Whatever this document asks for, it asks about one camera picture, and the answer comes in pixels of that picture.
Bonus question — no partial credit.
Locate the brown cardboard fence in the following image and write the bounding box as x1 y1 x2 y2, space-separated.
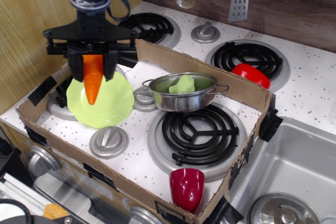
17 39 276 223

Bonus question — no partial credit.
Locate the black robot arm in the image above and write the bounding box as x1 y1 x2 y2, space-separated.
43 0 138 82

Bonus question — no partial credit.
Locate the front left black burner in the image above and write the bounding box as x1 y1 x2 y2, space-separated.
46 62 126 122

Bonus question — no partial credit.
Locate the small steel pot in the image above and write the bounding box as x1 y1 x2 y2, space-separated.
143 72 229 112

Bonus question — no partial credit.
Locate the steel pot lid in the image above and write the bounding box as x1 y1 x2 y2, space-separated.
247 193 321 224

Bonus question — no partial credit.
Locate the green toy vegetable piece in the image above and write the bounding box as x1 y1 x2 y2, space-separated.
169 74 195 94

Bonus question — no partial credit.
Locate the oven knob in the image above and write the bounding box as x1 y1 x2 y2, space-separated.
28 145 61 177
128 206 156 224

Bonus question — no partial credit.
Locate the hanging metal slotted spatula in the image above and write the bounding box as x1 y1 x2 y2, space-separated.
228 0 249 23

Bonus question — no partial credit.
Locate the orange toy carrot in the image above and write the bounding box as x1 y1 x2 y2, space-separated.
82 55 103 105

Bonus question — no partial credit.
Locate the middle grey stove knob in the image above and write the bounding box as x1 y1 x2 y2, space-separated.
133 86 157 112

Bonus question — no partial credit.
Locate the grey stove knob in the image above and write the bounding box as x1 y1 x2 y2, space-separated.
89 126 129 159
133 86 157 112
191 22 220 44

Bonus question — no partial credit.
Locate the back right black burner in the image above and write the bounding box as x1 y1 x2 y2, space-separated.
205 39 290 92

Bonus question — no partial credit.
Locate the black burner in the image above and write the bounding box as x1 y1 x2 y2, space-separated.
46 62 126 122
118 13 181 49
147 103 247 182
205 39 290 92

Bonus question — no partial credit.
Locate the red toy pepper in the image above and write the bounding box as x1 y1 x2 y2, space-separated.
232 63 271 89

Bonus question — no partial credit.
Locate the light green plastic plate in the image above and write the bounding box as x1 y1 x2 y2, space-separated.
66 72 134 129

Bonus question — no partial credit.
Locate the front right black burner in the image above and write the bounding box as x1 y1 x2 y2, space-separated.
147 103 247 182

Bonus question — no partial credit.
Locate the orange yellow toy piece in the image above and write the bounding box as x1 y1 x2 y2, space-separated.
42 204 69 220

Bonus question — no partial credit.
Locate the front grey stove knob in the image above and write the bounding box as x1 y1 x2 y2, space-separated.
89 126 129 159

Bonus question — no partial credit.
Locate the steel sink basin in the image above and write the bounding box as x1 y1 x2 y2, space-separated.
229 117 335 223

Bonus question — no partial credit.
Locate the lower oven front knob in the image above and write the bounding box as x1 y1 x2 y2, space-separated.
128 206 156 224

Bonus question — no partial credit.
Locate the back left black burner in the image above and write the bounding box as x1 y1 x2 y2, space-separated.
118 13 181 49

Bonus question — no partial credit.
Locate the left oven front knob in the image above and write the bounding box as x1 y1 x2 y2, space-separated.
28 145 61 177

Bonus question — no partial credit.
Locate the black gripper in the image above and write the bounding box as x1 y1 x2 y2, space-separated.
43 10 137 82

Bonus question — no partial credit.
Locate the back grey stove knob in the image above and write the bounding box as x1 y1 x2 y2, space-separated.
191 22 220 44

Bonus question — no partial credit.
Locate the dark red plastic cup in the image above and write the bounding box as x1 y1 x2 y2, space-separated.
169 168 205 213

